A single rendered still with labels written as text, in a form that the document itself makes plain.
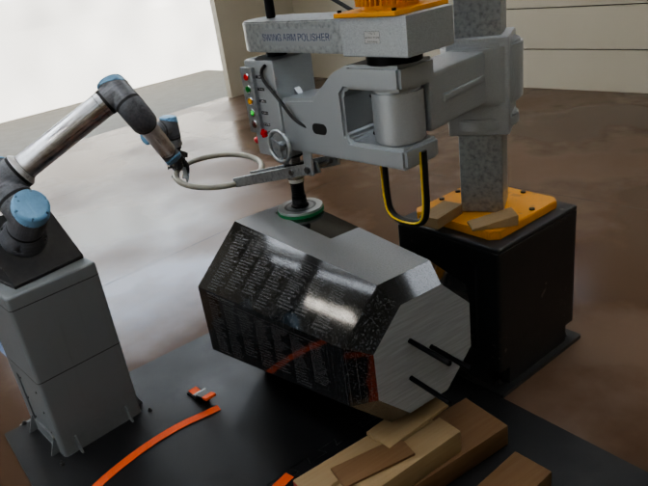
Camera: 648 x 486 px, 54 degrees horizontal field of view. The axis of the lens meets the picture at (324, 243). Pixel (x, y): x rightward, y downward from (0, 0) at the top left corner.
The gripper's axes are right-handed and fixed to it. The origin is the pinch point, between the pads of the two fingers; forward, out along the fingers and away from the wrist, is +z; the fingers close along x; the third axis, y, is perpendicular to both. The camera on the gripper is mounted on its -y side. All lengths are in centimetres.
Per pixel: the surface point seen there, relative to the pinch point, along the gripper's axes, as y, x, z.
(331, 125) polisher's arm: 58, 106, -52
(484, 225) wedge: 35, 165, 0
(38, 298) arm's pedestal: 110, -12, 7
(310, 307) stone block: 98, 104, 7
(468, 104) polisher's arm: 33, 156, -53
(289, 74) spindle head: 36, 83, -66
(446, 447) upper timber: 109, 158, 59
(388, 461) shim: 124, 138, 54
